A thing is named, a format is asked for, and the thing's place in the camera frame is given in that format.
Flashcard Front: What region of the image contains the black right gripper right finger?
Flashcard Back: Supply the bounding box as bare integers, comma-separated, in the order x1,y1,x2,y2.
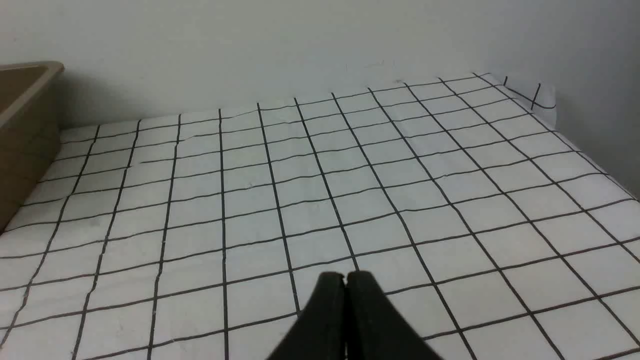
345,271,441,360

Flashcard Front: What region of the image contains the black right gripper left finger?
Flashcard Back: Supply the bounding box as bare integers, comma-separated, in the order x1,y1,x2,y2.
268,272,346,360

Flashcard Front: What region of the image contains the white black-grid tablecloth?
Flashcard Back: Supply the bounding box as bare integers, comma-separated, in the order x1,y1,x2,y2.
1,73,639,360

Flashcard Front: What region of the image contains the olive green plastic bin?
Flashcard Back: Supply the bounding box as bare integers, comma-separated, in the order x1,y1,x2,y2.
0,61,65,229

